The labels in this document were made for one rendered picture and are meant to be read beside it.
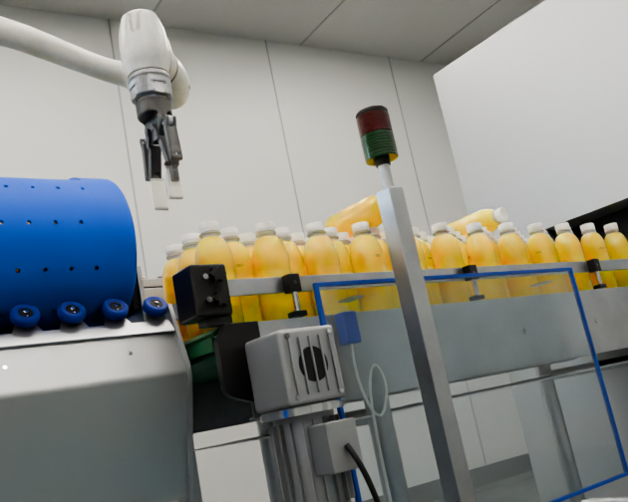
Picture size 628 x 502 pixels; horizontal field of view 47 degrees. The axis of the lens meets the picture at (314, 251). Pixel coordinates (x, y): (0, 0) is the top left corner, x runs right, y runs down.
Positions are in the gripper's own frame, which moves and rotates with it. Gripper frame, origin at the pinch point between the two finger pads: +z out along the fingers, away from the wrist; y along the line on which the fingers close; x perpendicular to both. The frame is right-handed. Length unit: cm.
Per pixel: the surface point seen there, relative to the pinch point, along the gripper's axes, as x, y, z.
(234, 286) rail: -1.8, 22.6, 26.3
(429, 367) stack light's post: 24, 40, 47
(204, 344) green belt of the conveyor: -7.7, 19.3, 35.4
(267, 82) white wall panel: 224, -250, -180
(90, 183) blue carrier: -20.9, 11.6, 3.5
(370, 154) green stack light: 22.8, 38.1, 6.3
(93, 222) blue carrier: -23.1, 15.9, 12.2
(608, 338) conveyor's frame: 105, 25, 47
